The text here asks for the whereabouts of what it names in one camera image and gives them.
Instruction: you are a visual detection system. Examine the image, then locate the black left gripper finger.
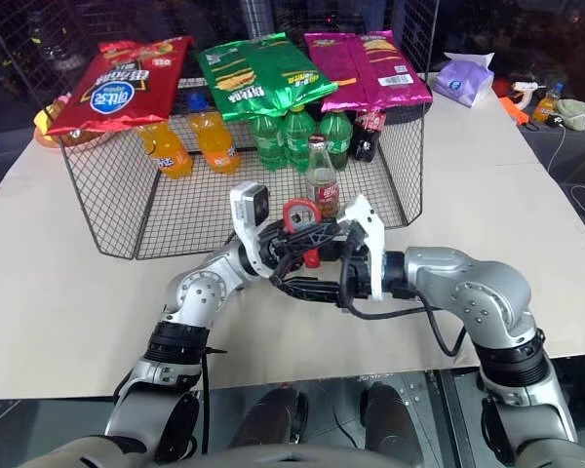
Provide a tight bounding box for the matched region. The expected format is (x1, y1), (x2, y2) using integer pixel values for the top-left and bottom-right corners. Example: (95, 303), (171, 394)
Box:
(270, 221), (304, 246)
(272, 247), (307, 283)
(278, 218), (347, 249)

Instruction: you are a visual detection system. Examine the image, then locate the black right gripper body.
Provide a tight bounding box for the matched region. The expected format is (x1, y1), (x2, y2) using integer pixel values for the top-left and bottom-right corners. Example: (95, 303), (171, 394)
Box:
(338, 221), (374, 309)

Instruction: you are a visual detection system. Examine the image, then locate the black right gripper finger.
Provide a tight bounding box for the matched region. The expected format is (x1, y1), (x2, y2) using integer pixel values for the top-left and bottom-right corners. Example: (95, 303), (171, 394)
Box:
(271, 277), (345, 307)

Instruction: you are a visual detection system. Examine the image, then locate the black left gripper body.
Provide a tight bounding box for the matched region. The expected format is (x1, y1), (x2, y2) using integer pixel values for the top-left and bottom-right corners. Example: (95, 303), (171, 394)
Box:
(255, 227), (282, 280)

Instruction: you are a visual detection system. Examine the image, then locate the red bottle opener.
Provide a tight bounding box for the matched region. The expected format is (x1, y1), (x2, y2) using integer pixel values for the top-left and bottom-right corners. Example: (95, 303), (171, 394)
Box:
(282, 197), (323, 268)

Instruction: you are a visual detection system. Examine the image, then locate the glass bottle with red label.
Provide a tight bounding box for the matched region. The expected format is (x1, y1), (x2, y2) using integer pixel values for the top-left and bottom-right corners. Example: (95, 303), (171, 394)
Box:
(305, 135), (341, 219)

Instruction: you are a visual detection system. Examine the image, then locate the green soda plastic bottle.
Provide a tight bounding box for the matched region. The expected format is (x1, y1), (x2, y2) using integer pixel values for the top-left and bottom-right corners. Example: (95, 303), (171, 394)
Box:
(282, 105), (318, 173)
(319, 109), (355, 171)
(250, 114), (288, 171)

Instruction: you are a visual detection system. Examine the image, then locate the dark cola plastic bottle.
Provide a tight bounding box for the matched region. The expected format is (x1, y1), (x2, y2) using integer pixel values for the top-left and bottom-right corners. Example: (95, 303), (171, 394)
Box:
(353, 109), (388, 163)

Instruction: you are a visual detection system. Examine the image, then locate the orange soda plastic bottle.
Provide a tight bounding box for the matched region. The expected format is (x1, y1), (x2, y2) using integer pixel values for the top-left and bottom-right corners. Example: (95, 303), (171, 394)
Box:
(184, 91), (243, 176)
(136, 121), (195, 180)

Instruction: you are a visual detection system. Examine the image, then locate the small orange soda bottle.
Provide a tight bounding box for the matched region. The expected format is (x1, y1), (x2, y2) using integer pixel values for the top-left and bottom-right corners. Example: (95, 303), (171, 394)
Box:
(531, 82), (566, 126)

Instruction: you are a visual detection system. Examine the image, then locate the dark rounded robot foot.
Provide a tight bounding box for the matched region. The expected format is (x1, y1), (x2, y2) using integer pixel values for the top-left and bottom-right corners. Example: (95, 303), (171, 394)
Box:
(360, 379), (423, 452)
(228, 384), (311, 449)

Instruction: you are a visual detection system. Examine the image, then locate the green chips bag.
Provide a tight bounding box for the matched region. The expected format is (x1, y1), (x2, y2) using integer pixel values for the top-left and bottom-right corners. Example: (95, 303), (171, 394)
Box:
(194, 32), (340, 123)

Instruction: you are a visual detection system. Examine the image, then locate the magenta chips bag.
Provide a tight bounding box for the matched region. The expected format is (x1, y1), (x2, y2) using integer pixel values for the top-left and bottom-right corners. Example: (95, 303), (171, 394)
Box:
(303, 29), (434, 114)

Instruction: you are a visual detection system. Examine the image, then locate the purple tissue pack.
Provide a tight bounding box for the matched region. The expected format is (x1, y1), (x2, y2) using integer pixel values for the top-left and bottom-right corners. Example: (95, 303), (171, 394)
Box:
(433, 50), (497, 107)

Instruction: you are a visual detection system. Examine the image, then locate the red chips bag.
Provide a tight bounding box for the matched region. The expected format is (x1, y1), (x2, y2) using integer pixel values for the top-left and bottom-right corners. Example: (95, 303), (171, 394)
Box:
(45, 37), (195, 137)

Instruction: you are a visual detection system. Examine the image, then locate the orange flat tool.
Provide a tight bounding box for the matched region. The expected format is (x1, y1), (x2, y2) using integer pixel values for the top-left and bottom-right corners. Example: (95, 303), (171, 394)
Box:
(498, 96), (530, 127)

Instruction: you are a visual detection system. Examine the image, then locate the grey robot torso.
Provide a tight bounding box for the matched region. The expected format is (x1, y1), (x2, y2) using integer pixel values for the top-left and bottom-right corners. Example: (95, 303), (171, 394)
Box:
(23, 432), (585, 468)

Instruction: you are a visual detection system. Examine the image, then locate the white glue gun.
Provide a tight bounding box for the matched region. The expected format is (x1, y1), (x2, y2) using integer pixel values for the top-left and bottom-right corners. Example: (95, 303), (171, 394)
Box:
(511, 80), (540, 106)

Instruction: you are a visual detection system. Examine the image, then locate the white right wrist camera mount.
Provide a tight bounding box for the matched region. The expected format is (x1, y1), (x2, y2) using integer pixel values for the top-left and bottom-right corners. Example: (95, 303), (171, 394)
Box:
(338, 194), (387, 301)

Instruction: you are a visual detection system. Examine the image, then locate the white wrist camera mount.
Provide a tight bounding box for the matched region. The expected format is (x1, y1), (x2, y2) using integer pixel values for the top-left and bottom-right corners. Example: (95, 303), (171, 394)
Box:
(229, 180), (270, 280)
(338, 194), (387, 301)

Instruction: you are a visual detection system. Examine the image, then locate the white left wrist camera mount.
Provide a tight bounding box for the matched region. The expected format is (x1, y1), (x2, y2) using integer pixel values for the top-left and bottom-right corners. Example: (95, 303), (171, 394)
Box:
(229, 180), (270, 280)

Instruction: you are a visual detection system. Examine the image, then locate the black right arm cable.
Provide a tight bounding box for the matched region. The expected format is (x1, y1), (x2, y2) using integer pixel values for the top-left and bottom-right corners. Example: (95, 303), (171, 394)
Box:
(338, 253), (469, 358)

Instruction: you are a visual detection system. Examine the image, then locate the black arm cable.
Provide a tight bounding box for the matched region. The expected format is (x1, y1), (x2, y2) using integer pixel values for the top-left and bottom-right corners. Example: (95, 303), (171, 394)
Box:
(111, 340), (230, 454)
(338, 253), (469, 358)

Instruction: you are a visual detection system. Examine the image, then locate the black wire mesh basket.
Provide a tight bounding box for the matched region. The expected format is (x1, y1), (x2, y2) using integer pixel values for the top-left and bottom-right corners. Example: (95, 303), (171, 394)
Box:
(58, 82), (428, 262)

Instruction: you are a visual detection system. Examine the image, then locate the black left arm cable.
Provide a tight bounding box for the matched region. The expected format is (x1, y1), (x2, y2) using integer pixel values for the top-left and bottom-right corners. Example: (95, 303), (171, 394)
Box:
(111, 340), (230, 454)

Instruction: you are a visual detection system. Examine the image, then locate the thin white cable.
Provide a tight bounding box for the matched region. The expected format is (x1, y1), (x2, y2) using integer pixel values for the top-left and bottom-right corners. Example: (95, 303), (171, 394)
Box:
(545, 126), (585, 225)

